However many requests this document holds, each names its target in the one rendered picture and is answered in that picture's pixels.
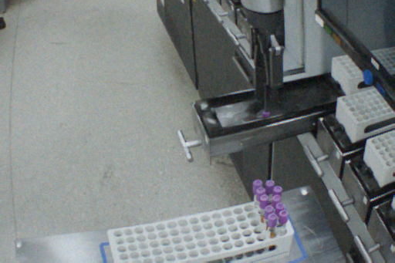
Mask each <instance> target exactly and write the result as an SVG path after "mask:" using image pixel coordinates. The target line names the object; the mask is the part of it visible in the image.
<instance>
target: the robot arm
mask: <svg viewBox="0 0 395 263"><path fill-rule="evenodd" d="M241 3H242V4H243V6H244V7H245V17H246V22H247V23H248V27H249V32H250V53H251V56H250V57H251V59H252V60H253V59H254V63H253V64H254V66H255V68H254V83H255V95H256V96H263V95H265V112H266V113H268V112H272V111H276V110H278V109H279V87H283V86H284V84H283V53H284V50H285V49H284V47H283V45H280V46H279V44H278V40H277V39H278V34H277V32H276V29H278V27H279V26H280V25H282V22H283V14H282V9H283V8H284V7H285V4H286V1H285V0H241Z"/></svg>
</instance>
